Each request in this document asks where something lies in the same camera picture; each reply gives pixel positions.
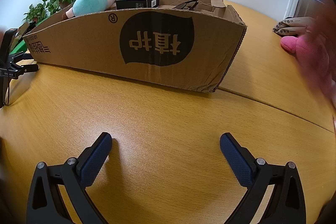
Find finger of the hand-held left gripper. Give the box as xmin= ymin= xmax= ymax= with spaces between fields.
xmin=15 ymin=63 xmax=39 ymax=76
xmin=8 ymin=52 xmax=33 ymax=62

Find teal and pink plush toy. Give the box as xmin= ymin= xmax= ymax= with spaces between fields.
xmin=62 ymin=0 xmax=120 ymax=20

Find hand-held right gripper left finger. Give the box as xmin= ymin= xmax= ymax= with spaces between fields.
xmin=27 ymin=132 xmax=113 ymax=224

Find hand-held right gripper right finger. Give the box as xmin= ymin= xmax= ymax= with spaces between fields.
xmin=220 ymin=133 xmax=306 ymax=224

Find beige printed cloth bag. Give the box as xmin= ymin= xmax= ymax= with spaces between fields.
xmin=272 ymin=17 xmax=315 ymax=37

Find black sunglasses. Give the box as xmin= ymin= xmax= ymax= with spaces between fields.
xmin=172 ymin=0 xmax=199 ymax=10

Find printed cardboard box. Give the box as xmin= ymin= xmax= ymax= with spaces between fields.
xmin=22 ymin=0 xmax=248 ymax=93

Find small green potted plant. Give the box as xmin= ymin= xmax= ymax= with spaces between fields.
xmin=23 ymin=4 xmax=47 ymax=24

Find small black box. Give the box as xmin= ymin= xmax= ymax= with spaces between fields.
xmin=116 ymin=0 xmax=160 ymax=10

